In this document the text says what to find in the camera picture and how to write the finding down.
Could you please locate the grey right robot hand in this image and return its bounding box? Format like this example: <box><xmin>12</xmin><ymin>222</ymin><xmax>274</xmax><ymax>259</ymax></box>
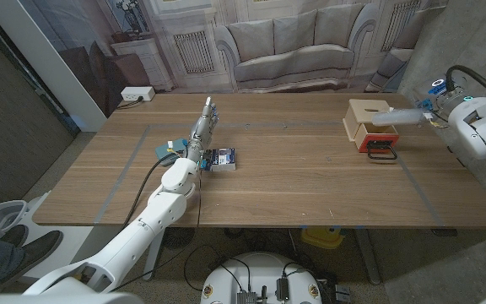
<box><xmin>413</xmin><ymin>75</ymin><xmax>466</xmax><ymax>124</ymax></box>

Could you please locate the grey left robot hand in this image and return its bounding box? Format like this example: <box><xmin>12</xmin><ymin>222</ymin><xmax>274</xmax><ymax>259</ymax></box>
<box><xmin>186</xmin><ymin>96</ymin><xmax>220</xmax><ymax>164</ymax></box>

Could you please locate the clear plastic wrap roll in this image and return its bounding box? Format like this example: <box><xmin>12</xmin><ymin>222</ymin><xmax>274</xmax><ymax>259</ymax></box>
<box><xmin>371</xmin><ymin>108</ymin><xmax>426</xmax><ymax>128</ymax></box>

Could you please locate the red drawer with black handle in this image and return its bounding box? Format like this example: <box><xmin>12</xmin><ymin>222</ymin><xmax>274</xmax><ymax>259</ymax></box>
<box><xmin>354</xmin><ymin>123</ymin><xmax>400</xmax><ymax>161</ymax></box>

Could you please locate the light wooden drawer housing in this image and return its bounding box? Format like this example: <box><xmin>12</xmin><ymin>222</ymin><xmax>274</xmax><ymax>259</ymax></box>
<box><xmin>343</xmin><ymin>99</ymin><xmax>399</xmax><ymax>141</ymax></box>

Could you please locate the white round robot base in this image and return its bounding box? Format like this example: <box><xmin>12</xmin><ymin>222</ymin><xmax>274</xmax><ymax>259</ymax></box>
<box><xmin>200</xmin><ymin>252</ymin><xmax>323</xmax><ymax>304</ymax></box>

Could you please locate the blue white package box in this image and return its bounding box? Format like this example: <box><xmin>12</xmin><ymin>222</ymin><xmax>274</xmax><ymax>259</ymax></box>
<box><xmin>200</xmin><ymin>147</ymin><xmax>237</xmax><ymax>172</ymax></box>

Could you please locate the small teal toolbox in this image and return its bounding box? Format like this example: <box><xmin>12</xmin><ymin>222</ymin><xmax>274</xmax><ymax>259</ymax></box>
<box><xmin>154</xmin><ymin>138</ymin><xmax>189</xmax><ymax>167</ymax></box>

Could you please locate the white power strip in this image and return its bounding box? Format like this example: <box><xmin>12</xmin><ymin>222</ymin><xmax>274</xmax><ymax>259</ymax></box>
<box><xmin>120</xmin><ymin>86</ymin><xmax>156</xmax><ymax>102</ymax></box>

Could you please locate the black round fan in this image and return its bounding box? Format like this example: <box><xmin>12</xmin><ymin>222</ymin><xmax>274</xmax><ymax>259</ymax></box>
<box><xmin>165</xmin><ymin>227</ymin><xmax>196</xmax><ymax>250</ymax></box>

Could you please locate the printed living room backdrop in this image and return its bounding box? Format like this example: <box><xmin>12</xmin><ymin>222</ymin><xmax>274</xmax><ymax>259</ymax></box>
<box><xmin>17</xmin><ymin>0</ymin><xmax>449</xmax><ymax>119</ymax></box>

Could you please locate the white table leg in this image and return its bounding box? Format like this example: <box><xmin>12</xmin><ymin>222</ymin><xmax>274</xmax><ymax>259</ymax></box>
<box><xmin>354</xmin><ymin>229</ymin><xmax>382</xmax><ymax>286</ymax></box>
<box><xmin>142</xmin><ymin>236</ymin><xmax>166</xmax><ymax>282</ymax></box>

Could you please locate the yellow plastic object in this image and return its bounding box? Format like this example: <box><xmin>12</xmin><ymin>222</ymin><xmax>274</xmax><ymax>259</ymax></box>
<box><xmin>300</xmin><ymin>226</ymin><xmax>345</xmax><ymax>250</ymax></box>

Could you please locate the black power adapter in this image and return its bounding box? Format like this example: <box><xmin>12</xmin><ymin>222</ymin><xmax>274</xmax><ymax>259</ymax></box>
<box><xmin>275</xmin><ymin>276</ymin><xmax>290</xmax><ymax>302</ymax></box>

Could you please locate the dark leather shoe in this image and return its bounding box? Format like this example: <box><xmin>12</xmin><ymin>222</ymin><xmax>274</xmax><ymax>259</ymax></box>
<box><xmin>0</xmin><ymin>230</ymin><xmax>64</xmax><ymax>288</ymax></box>

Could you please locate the white robot torso edge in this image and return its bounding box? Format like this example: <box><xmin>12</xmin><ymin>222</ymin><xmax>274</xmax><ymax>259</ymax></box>
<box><xmin>0</xmin><ymin>290</ymin><xmax>143</xmax><ymax>304</ymax></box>

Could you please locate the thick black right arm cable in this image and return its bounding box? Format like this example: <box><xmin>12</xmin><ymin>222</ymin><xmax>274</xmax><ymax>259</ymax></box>
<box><xmin>445</xmin><ymin>65</ymin><xmax>486</xmax><ymax>111</ymax></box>

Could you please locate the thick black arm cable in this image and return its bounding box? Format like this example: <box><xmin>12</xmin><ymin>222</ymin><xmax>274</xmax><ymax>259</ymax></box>
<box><xmin>445</xmin><ymin>65</ymin><xmax>486</xmax><ymax>111</ymax></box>
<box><xmin>121</xmin><ymin>151</ymin><xmax>181</xmax><ymax>231</ymax></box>

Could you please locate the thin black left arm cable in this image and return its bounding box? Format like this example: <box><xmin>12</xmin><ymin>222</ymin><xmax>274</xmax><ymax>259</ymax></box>
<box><xmin>110</xmin><ymin>168</ymin><xmax>204</xmax><ymax>292</ymax></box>

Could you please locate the black power strip cord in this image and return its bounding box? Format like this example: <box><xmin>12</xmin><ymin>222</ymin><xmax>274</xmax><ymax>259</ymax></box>
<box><xmin>116</xmin><ymin>95</ymin><xmax>145</xmax><ymax>110</ymax></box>

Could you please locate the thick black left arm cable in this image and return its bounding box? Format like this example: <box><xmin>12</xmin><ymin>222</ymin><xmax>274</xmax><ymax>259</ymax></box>
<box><xmin>121</xmin><ymin>151</ymin><xmax>181</xmax><ymax>231</ymax></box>

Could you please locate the black floor cable loop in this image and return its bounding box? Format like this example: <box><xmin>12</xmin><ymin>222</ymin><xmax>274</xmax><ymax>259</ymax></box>
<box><xmin>182</xmin><ymin>243</ymin><xmax>253</xmax><ymax>293</ymax></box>

